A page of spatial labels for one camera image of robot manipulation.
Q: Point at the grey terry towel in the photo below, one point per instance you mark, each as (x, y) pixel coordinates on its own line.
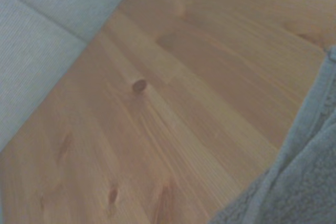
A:
(302, 176)

